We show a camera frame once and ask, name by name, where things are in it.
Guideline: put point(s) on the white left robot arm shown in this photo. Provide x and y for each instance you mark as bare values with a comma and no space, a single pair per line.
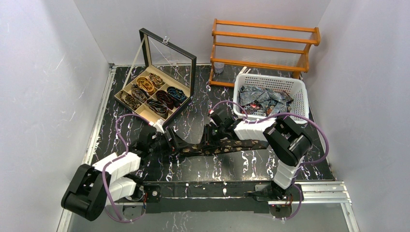
94,187

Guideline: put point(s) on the gold rolled tie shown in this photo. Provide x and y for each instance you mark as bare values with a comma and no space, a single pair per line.
145,84

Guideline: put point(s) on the blue black rolled tie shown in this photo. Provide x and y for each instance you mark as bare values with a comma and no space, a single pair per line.
177,95

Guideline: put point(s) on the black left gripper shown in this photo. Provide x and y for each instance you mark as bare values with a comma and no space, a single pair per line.
169,139

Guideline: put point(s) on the olive patterned rolled tie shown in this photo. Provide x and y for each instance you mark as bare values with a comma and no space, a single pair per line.
129,100

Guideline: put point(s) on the dark red rolled tie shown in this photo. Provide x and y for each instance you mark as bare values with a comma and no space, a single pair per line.
165,98

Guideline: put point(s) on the brown patterned rolled tie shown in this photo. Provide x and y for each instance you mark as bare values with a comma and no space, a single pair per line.
140,94

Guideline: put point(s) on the orange wooden shoe rack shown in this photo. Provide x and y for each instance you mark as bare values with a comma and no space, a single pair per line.
263,46

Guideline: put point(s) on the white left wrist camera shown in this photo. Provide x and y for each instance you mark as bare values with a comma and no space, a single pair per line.
158,125

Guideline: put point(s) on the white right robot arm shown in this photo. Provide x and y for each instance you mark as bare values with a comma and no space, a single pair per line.
283,134

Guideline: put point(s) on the grey striped rolled tie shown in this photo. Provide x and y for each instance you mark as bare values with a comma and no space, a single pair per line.
158,107

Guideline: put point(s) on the black gold floral tie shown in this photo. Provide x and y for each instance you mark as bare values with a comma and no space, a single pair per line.
222,147

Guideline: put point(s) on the small clear plastic cup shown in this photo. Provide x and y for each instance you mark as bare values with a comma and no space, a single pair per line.
218,67

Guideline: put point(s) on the brown rolled tie back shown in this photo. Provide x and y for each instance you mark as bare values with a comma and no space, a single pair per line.
156,80

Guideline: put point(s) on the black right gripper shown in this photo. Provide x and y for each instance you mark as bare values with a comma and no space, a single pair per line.
207,137

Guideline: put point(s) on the white plastic basket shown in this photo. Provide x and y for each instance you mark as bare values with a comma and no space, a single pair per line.
293,87

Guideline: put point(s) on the black tie storage box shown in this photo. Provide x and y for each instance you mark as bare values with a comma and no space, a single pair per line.
176,66

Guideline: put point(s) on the grey ties in basket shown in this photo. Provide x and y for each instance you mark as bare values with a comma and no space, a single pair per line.
266,100

